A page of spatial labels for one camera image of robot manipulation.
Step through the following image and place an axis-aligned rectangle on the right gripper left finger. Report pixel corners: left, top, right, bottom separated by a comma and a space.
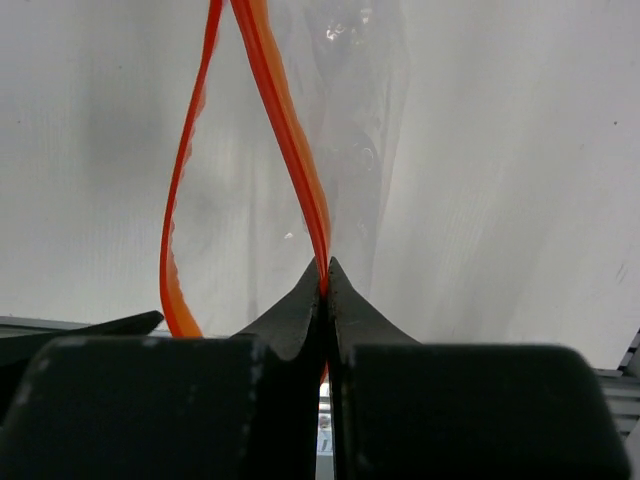
1, 266, 321, 479

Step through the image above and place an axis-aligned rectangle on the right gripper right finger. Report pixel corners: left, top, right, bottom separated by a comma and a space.
326, 261, 631, 479

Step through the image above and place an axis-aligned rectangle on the clear zip bag orange zipper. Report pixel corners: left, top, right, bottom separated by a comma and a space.
158, 0, 416, 341

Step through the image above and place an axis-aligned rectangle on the aluminium mounting rail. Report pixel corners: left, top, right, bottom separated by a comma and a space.
1, 316, 639, 455

